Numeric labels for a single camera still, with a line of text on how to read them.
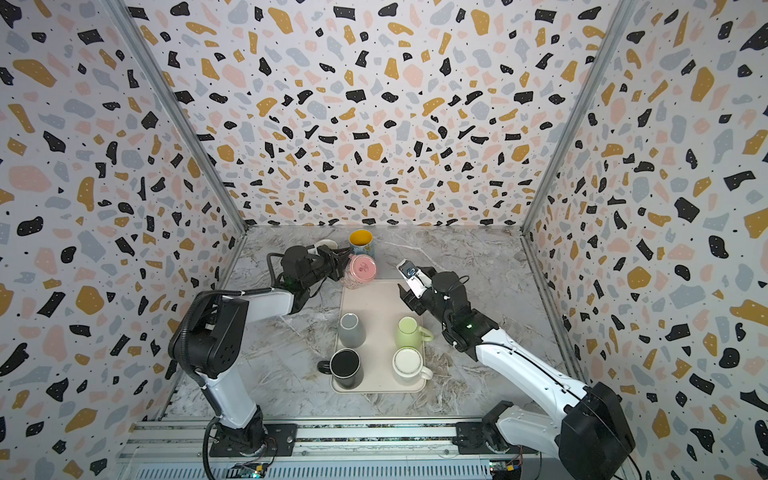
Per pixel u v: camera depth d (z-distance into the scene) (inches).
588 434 15.4
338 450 28.8
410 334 32.3
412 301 27.1
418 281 25.6
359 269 33.8
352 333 33.1
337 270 33.7
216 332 19.7
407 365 31.2
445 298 22.5
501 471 28.2
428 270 28.3
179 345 19.4
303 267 29.4
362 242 43.1
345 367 30.3
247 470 27.6
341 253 35.3
